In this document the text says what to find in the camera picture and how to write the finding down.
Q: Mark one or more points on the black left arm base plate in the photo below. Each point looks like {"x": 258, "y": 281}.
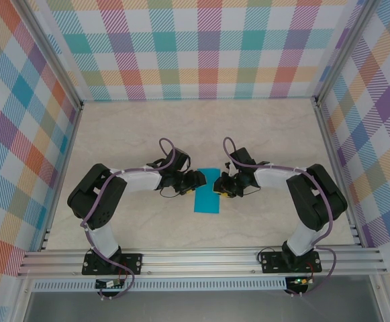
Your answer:
{"x": 132, "y": 263}

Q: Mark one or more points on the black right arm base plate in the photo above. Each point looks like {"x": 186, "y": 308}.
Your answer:
{"x": 272, "y": 263}

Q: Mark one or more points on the circuit board with green light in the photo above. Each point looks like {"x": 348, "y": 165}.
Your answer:
{"x": 300, "y": 281}

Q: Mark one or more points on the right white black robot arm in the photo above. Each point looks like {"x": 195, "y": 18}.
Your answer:
{"x": 272, "y": 177}

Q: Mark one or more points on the aluminium mounting rail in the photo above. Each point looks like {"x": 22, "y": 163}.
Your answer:
{"x": 198, "y": 261}

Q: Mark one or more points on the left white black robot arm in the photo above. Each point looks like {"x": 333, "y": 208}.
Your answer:
{"x": 141, "y": 181}

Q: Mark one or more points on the small black circuit board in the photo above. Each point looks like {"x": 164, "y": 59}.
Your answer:
{"x": 109, "y": 284}

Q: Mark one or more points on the aluminium side rail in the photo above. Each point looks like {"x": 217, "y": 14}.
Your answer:
{"x": 336, "y": 167}
{"x": 64, "y": 167}

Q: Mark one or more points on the blue paper sheet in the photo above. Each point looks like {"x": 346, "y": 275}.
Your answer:
{"x": 208, "y": 201}

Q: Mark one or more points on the aluminium frame post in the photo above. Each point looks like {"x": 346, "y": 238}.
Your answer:
{"x": 52, "y": 55}
{"x": 345, "y": 50}

